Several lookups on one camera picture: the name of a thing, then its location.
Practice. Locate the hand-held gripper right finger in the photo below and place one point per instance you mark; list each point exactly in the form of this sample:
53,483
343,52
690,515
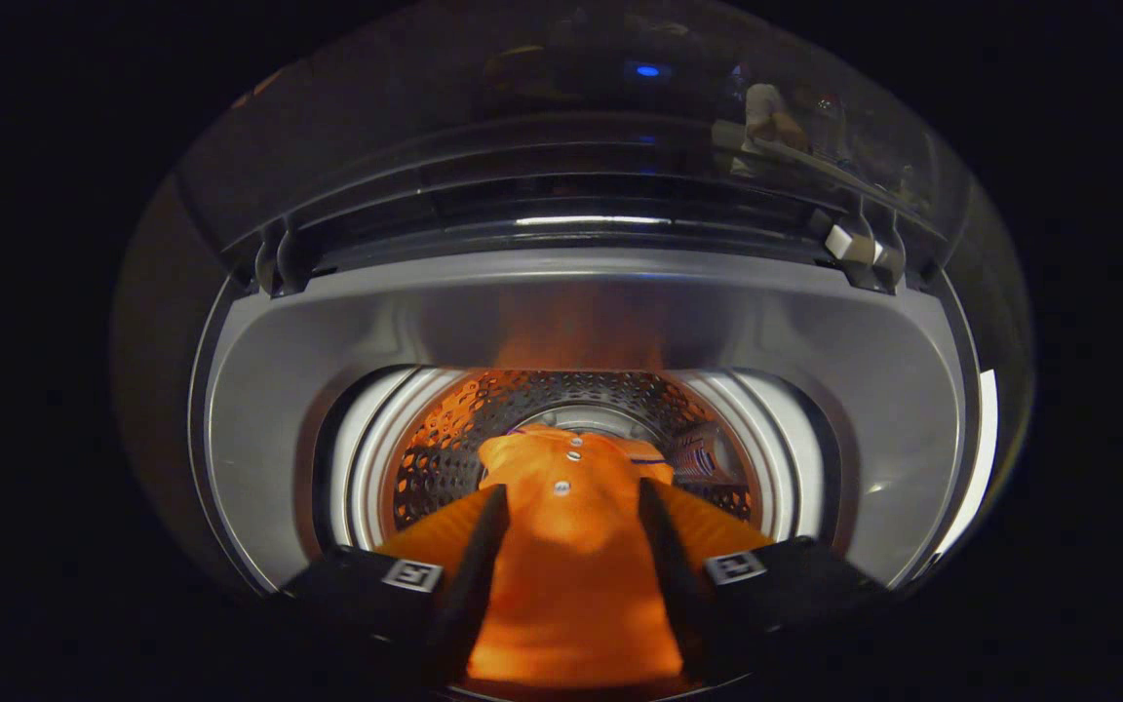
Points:
669,575

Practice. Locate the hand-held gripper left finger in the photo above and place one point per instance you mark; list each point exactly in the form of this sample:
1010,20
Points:
479,575

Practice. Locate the yellow polo shirt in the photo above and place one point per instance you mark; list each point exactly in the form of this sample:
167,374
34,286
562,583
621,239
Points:
571,585

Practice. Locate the grey top-load washing machine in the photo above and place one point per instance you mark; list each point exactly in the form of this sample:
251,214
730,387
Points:
328,331

